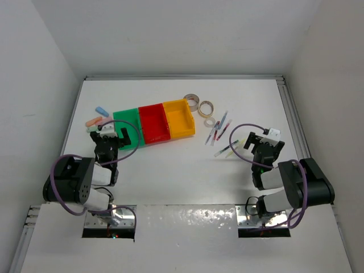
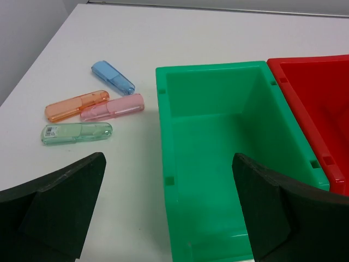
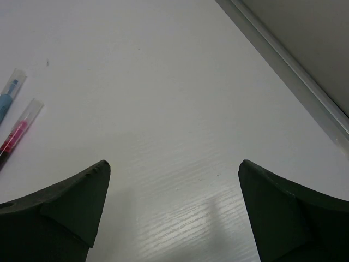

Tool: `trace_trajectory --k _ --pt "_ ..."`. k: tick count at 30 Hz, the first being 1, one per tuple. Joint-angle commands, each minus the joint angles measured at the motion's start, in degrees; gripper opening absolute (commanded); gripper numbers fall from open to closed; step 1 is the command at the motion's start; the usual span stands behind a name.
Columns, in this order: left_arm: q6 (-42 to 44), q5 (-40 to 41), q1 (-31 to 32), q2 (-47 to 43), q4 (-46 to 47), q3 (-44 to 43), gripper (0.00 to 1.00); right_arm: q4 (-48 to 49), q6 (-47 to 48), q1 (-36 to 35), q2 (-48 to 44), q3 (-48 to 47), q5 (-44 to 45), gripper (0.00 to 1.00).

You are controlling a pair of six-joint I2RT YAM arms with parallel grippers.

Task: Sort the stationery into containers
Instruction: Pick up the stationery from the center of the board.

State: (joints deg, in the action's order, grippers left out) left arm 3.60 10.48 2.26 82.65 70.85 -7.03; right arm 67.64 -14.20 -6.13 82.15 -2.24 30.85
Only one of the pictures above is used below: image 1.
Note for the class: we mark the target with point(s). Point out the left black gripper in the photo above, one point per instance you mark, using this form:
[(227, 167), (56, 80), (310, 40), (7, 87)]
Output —
[(121, 141)]

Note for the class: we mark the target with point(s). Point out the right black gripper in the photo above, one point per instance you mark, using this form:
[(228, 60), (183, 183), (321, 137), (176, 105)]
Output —
[(255, 139)]

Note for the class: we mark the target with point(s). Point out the pink eraser case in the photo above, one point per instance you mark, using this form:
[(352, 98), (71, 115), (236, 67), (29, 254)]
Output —
[(104, 120)]

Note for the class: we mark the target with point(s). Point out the green eraser case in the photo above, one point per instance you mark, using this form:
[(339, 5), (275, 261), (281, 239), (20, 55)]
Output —
[(92, 129)]

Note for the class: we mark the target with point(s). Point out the orange eraser case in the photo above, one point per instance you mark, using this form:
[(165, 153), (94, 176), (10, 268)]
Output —
[(94, 122)]

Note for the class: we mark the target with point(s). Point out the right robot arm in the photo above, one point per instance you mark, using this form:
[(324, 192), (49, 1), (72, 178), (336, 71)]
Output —
[(301, 184)]

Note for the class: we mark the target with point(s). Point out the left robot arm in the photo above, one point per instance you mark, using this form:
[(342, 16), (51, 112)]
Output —
[(78, 180)]

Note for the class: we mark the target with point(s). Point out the green ink pen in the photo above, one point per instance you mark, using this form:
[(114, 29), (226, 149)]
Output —
[(224, 149)]

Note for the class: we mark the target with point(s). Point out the green plastic bin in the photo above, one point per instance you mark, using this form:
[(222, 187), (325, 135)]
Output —
[(132, 116)]

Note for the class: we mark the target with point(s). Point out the magenta ink pen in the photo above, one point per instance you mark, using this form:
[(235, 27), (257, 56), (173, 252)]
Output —
[(225, 128)]

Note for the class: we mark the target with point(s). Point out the red plastic bin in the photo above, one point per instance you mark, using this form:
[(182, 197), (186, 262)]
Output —
[(154, 123)]

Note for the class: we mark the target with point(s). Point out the blue ink pen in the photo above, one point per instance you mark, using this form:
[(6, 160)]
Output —
[(222, 120)]

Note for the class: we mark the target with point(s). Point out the small white tape roll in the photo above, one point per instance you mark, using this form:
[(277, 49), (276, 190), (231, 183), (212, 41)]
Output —
[(209, 122)]

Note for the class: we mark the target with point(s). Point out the tan tape roll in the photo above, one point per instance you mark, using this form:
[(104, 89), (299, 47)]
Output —
[(206, 109)]

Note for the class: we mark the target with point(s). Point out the yellow plastic bin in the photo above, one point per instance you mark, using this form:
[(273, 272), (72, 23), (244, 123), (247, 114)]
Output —
[(180, 119)]

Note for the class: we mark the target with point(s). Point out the silver tape roll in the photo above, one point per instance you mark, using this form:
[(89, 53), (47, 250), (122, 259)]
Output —
[(193, 102)]

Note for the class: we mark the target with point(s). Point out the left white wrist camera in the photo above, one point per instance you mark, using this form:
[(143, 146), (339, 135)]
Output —
[(107, 131)]

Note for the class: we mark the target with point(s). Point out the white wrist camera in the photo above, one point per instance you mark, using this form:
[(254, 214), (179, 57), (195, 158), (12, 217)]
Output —
[(107, 131), (271, 136)]

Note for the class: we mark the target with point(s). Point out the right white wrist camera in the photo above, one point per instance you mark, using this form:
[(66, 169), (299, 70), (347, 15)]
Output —
[(271, 136)]

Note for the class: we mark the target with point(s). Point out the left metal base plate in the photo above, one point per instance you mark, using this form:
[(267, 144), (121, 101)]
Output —
[(121, 218)]

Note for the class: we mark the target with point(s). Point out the metal base plate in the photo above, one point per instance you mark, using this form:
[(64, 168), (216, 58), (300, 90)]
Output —
[(121, 218), (247, 217)]

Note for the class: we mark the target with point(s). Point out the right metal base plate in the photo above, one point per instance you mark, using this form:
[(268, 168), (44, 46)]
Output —
[(247, 217)]

